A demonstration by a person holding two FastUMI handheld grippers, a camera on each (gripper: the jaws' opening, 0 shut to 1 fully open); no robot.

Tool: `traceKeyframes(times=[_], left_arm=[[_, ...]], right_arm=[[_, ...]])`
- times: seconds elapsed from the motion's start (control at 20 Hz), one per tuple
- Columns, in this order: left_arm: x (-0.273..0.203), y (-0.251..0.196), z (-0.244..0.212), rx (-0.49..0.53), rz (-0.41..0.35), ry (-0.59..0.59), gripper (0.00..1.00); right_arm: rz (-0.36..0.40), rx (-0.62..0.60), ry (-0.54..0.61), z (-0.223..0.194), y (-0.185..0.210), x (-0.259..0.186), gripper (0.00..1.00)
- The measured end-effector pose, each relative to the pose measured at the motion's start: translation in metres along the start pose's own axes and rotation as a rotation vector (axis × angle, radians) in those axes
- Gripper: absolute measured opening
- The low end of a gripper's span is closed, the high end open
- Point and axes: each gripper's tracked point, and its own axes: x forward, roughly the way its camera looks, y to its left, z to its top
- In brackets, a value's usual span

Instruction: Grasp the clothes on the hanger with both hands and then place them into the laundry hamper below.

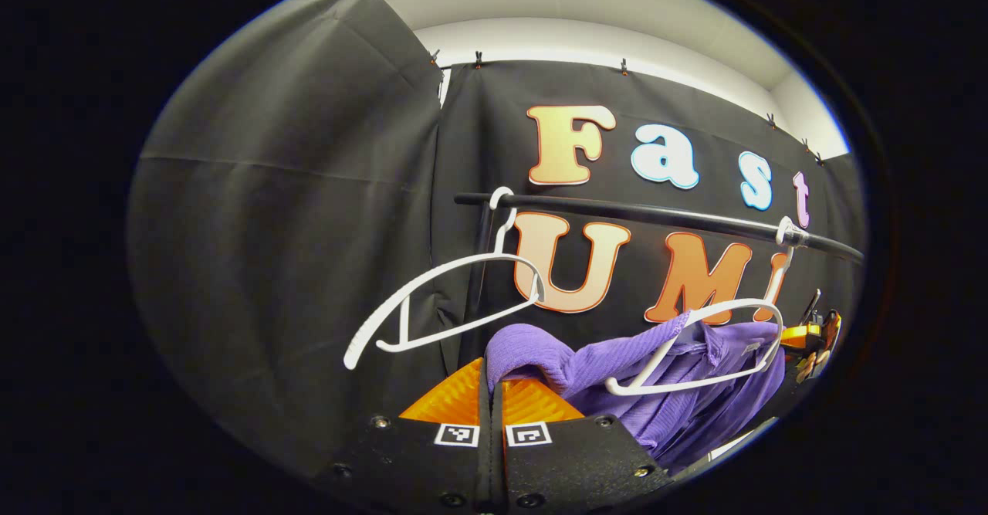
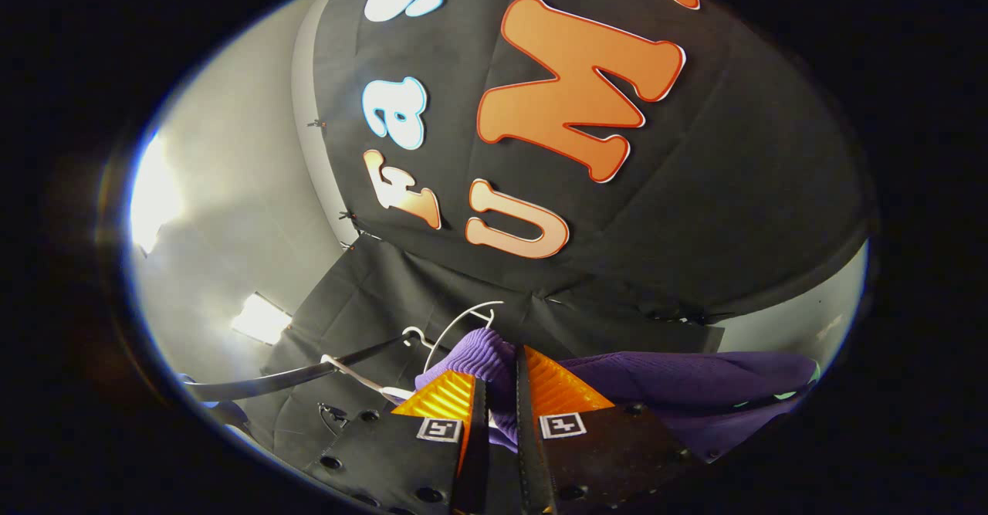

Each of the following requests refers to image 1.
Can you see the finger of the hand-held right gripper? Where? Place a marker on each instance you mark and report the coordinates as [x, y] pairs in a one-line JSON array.
[[799, 336]]

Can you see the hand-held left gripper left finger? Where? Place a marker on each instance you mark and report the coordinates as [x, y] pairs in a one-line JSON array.
[[432, 461]]

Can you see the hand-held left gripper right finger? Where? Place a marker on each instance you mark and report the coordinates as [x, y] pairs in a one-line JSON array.
[[563, 461]]

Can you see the white plastic hanger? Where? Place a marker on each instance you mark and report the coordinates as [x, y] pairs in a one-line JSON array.
[[786, 268], [432, 276]]

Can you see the purple shirt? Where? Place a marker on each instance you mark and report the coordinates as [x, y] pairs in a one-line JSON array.
[[671, 415]]

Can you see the black garment rack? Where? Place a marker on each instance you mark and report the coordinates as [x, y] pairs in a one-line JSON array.
[[656, 215]]

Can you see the black backdrop cloth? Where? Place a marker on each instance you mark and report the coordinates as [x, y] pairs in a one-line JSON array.
[[293, 229]]

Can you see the row of black cloth clips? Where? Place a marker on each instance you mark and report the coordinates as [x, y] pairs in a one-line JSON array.
[[624, 67]]

